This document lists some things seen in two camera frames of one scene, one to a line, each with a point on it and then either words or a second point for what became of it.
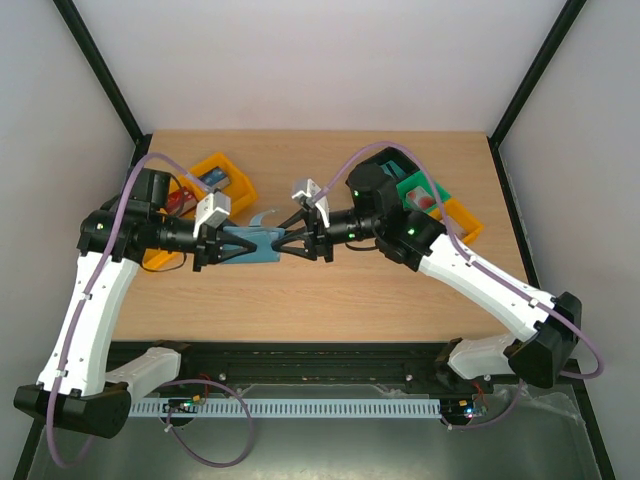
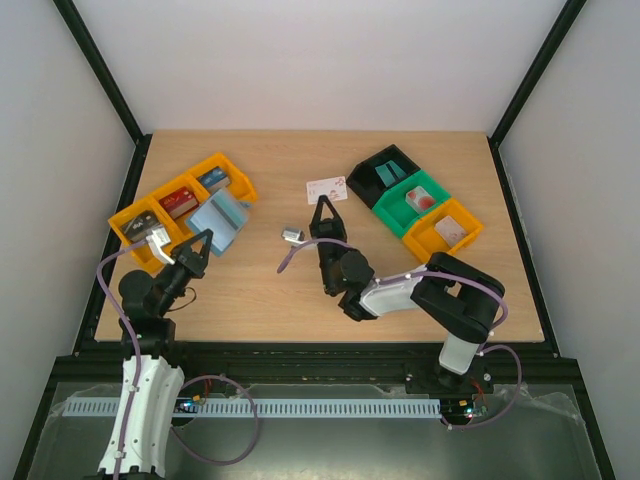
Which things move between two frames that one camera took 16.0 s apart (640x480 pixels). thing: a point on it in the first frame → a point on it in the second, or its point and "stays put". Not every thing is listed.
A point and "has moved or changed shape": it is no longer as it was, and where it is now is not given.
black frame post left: x=103 y=75 stays put
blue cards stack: x=213 y=176 stays put
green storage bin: x=422 y=181 stays put
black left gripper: x=210 y=244 → x=193 y=262
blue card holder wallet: x=261 y=236 has moved or changed shape
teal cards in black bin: x=392 y=169 stays put
